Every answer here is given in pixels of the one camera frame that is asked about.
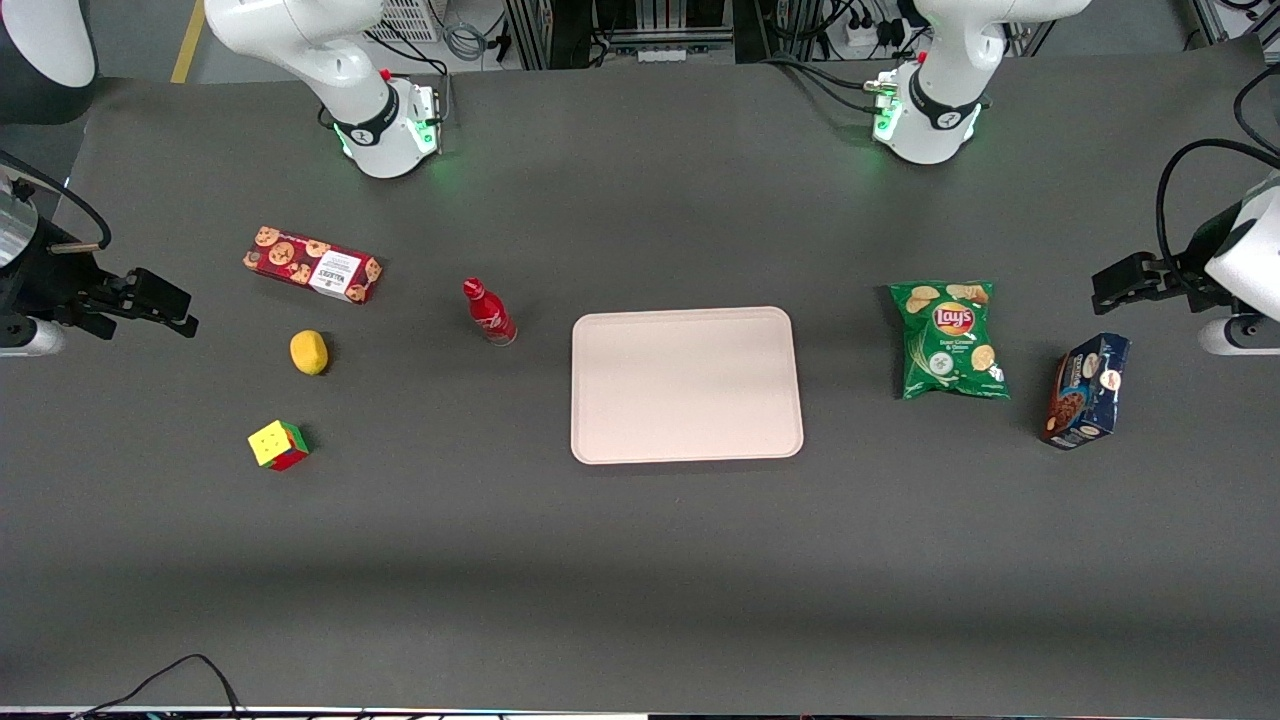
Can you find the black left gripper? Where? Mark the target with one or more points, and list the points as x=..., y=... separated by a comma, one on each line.
x=1187, y=272

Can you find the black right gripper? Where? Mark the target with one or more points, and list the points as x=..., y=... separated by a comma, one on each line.
x=40, y=274

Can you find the red coke bottle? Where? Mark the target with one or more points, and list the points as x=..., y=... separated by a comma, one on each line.
x=490, y=315

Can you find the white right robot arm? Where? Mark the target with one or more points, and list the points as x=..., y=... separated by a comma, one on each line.
x=300, y=40

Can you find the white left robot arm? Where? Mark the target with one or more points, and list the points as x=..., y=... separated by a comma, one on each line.
x=940, y=120

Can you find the beige plastic tray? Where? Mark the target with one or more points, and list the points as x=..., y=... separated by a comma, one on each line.
x=686, y=385

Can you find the blue cookie box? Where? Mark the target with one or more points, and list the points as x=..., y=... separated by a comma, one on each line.
x=1085, y=390

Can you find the yellow lemon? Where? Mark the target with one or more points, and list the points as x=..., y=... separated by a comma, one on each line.
x=308, y=352

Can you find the red chocolate chip cookie box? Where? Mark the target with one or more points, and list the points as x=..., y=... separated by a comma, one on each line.
x=312, y=264

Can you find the green Lay's chips bag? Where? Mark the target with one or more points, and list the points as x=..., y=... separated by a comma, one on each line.
x=948, y=340

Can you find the colourful rubik's cube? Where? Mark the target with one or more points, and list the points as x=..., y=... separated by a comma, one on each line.
x=277, y=445

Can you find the white power strip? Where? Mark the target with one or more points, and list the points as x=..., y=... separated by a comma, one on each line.
x=875, y=32

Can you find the white perforated box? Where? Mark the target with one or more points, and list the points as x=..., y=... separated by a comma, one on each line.
x=408, y=20

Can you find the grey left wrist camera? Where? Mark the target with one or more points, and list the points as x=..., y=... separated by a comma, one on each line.
x=1240, y=335

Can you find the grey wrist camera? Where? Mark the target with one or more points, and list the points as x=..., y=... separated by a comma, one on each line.
x=30, y=338
x=1240, y=335

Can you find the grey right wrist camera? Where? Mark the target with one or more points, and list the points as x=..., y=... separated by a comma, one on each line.
x=30, y=338

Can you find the aluminium frame rack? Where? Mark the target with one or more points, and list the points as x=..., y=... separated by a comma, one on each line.
x=620, y=30

